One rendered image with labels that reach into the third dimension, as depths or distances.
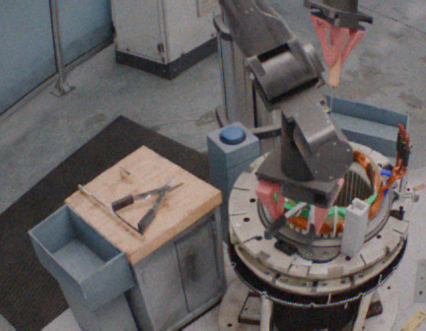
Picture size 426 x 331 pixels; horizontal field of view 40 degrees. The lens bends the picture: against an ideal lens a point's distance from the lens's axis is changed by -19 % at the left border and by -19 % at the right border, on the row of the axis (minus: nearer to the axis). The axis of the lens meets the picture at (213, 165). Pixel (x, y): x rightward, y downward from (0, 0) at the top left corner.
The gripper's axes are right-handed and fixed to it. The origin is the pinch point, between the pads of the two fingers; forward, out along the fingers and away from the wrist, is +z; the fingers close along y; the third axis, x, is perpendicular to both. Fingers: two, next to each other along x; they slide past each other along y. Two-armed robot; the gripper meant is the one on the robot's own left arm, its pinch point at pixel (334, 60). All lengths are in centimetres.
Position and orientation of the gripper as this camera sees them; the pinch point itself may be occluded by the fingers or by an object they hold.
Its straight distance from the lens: 94.0
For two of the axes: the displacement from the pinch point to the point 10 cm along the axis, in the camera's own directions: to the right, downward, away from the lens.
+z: -1.4, 9.0, 4.1
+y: 8.2, -1.3, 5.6
